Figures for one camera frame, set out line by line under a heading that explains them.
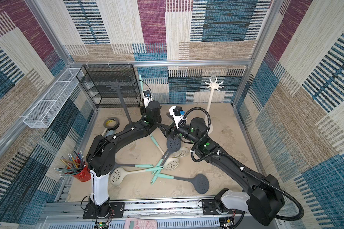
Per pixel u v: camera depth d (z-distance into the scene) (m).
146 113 0.70
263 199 0.39
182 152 0.92
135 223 0.69
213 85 0.74
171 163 0.88
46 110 0.73
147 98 0.72
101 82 1.08
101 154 0.51
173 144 0.94
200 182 0.78
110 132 1.02
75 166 0.81
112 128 1.05
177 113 0.57
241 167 0.45
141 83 1.11
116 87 0.74
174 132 0.60
